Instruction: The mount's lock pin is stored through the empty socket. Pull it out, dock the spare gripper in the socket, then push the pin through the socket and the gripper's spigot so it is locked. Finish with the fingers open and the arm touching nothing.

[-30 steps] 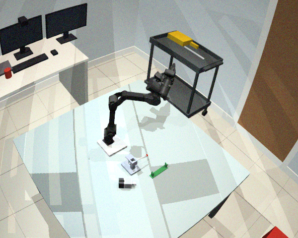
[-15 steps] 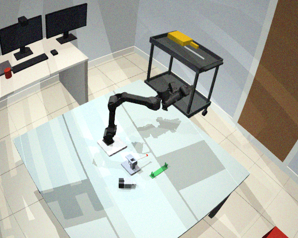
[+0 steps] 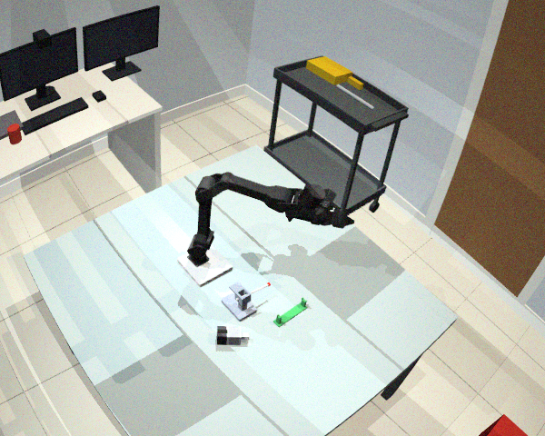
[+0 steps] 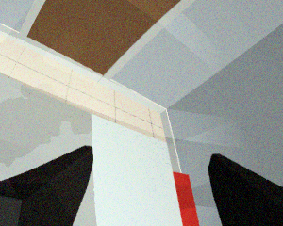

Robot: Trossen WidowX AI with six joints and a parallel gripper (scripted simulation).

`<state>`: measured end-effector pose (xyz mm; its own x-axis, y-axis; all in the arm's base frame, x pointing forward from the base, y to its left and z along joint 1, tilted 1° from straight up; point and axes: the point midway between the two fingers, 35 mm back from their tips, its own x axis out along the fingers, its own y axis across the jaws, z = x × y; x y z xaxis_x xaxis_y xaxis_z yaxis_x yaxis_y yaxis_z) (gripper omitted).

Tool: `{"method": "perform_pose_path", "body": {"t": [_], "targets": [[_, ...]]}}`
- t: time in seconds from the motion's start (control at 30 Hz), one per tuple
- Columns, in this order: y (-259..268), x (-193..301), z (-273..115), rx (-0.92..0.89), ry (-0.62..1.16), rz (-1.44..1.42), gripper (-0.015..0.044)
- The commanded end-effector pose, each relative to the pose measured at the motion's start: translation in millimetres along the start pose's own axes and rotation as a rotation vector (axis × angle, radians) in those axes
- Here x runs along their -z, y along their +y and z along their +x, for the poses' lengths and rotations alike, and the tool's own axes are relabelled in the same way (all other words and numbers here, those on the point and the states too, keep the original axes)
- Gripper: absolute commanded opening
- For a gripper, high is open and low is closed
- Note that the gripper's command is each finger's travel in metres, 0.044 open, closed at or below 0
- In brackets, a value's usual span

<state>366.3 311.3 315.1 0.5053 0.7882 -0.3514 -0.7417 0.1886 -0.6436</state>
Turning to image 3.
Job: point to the long grey pin with red cap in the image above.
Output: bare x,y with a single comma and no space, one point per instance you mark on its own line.
267,285

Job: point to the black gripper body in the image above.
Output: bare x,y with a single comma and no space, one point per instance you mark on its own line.
323,216

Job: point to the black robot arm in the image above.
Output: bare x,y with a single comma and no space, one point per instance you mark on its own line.
276,197

